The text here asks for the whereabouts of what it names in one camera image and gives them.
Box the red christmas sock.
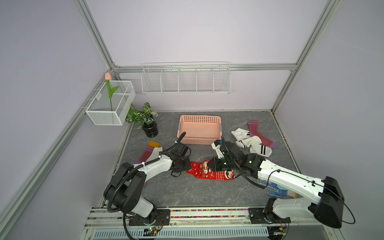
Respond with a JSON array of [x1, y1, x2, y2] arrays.
[[186, 160, 217, 180], [195, 171, 234, 181]]

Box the white sock black stripes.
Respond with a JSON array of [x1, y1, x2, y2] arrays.
[[235, 136, 272, 157]]

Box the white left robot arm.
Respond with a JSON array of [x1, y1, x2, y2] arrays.
[[104, 142, 192, 222]]

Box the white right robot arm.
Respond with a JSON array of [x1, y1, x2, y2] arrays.
[[207, 140, 348, 229]]

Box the plain white sock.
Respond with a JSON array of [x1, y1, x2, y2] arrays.
[[231, 128, 251, 141]]

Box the purple striped sock left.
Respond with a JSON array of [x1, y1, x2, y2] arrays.
[[135, 141, 161, 164]]

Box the purple striped sock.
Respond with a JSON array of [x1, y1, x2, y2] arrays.
[[248, 120, 276, 149], [135, 141, 161, 164]]

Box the pink plastic basket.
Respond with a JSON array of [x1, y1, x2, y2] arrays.
[[177, 115, 222, 145]]

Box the purple striped sock right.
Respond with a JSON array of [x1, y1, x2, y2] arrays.
[[248, 120, 276, 149]]

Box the potted green plant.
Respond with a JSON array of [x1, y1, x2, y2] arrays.
[[125, 103, 159, 138]]

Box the pink artificial tulip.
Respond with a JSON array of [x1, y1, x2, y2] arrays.
[[105, 72, 119, 111]]

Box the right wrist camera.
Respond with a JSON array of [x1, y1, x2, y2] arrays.
[[211, 140, 224, 159]]

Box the white wire wall shelf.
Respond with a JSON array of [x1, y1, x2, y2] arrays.
[[141, 62, 232, 95]]

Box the white mesh wall box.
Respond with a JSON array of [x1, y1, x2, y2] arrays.
[[85, 81, 136, 126]]

